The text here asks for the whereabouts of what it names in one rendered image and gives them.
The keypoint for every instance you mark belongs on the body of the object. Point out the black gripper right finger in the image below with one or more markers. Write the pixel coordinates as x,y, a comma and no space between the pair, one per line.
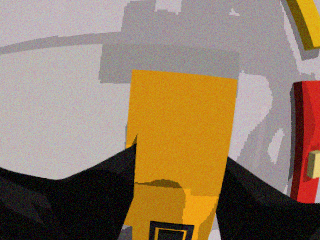
250,209

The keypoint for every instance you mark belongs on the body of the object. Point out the red long flat bar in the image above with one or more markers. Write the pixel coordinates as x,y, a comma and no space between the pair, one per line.
306,173

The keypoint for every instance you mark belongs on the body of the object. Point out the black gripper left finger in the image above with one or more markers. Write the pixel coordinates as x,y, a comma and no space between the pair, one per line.
91,205

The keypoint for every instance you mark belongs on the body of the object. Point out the white panel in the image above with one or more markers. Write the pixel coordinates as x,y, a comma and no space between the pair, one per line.
64,109

